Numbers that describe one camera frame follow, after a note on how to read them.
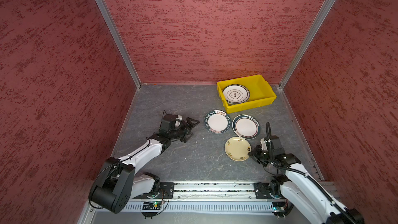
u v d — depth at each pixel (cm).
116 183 41
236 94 109
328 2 77
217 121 100
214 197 73
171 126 69
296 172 54
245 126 98
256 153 74
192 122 76
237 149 88
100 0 76
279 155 64
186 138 82
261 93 116
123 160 45
